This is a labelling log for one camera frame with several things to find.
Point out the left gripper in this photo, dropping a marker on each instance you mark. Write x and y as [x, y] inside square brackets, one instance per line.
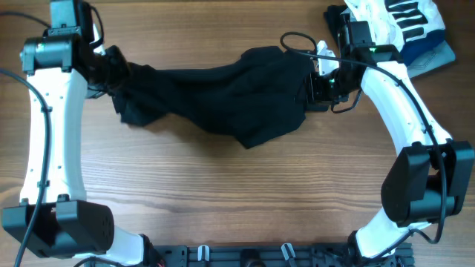
[116, 55]

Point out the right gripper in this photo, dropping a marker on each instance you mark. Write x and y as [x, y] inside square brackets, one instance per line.
[314, 94]

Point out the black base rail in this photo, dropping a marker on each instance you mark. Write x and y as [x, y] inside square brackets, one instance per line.
[316, 255]

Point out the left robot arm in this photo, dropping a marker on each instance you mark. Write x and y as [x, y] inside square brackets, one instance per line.
[54, 218]

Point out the white black striped shirt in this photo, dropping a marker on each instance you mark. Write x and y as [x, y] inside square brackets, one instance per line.
[397, 22]

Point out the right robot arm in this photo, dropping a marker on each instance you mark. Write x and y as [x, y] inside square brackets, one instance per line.
[429, 179]

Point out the blue garment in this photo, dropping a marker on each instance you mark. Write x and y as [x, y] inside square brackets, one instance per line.
[412, 50]

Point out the black garment in pile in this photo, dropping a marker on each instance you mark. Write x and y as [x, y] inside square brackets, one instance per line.
[334, 19]

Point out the black garment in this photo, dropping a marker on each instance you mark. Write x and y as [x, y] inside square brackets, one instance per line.
[334, 19]
[256, 99]

